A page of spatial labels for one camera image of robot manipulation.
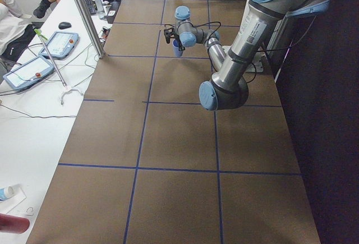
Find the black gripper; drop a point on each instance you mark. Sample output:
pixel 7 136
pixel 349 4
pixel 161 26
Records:
pixel 177 37

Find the blue paper cup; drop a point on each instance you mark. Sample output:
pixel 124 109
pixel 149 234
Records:
pixel 176 51

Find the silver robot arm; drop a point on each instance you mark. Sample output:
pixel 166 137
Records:
pixel 227 89

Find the clear water bottle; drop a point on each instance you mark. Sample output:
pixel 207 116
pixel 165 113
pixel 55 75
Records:
pixel 99 9

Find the black keyboard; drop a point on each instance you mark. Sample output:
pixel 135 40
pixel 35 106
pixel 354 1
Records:
pixel 91 6

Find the teach pendant far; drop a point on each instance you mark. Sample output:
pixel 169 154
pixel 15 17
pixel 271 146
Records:
pixel 61 43

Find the teach pendant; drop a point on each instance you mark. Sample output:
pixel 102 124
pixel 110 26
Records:
pixel 61 43
pixel 29 73

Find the black computer mouse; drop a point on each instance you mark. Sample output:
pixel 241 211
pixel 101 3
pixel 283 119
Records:
pixel 64 25

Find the teach pendant near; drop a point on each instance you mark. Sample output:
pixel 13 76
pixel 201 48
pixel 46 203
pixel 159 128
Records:
pixel 29 73

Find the metal grabber stick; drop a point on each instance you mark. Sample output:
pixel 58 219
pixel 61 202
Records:
pixel 67 88

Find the seated person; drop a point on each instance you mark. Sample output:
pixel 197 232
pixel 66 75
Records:
pixel 16 31

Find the white tube bottle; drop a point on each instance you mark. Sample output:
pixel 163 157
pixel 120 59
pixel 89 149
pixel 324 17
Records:
pixel 11 192

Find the red cylinder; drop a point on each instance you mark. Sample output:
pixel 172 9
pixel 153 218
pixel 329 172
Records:
pixel 13 224

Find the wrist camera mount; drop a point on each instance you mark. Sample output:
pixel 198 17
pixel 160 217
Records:
pixel 169 34

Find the white mounting post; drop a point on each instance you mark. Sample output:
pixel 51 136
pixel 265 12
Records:
pixel 256 65

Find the aluminium frame post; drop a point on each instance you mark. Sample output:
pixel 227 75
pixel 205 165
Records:
pixel 90 28

